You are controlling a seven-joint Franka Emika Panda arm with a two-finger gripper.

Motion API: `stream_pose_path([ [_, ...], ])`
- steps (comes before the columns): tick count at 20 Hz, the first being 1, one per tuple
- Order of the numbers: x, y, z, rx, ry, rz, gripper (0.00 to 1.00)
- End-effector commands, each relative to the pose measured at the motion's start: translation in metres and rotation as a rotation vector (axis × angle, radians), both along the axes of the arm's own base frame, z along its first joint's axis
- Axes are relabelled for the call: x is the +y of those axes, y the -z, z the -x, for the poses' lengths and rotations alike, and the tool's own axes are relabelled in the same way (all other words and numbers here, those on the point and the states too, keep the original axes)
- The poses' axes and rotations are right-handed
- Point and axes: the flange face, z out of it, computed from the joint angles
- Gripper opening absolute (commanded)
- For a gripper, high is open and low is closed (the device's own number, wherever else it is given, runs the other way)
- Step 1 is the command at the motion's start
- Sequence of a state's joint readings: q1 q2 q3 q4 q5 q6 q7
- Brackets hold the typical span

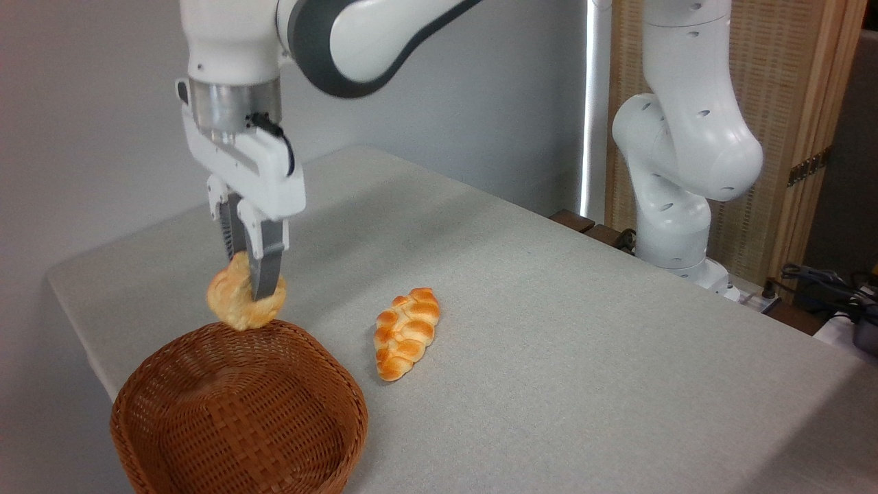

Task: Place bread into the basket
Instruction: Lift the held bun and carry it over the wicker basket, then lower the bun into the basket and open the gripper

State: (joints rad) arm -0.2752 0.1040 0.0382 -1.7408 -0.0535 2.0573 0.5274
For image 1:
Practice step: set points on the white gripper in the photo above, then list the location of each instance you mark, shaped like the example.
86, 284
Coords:
264, 175

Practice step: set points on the round bread roll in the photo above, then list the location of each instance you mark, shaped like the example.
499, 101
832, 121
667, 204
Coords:
236, 305

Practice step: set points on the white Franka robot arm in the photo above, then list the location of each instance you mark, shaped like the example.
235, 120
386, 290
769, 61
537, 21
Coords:
686, 137

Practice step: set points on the brown wicker basket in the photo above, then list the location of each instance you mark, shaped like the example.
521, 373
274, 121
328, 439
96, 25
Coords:
240, 412

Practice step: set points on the braided bread loaf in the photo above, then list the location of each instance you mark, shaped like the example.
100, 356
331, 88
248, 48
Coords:
406, 333

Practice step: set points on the dark brown wooden block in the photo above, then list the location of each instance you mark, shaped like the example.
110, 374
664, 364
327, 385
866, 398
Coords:
571, 220
607, 235

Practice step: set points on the grey tablecloth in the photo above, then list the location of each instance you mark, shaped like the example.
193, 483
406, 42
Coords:
583, 384

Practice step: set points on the white vertical pole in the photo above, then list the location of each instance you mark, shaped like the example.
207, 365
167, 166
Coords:
595, 103

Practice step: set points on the white power strip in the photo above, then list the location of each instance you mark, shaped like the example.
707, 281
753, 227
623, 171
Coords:
751, 296

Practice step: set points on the wooden woven folding screen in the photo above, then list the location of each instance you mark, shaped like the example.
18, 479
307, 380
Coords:
782, 75

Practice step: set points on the metal screen hinge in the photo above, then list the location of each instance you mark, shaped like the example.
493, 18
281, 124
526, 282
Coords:
808, 167

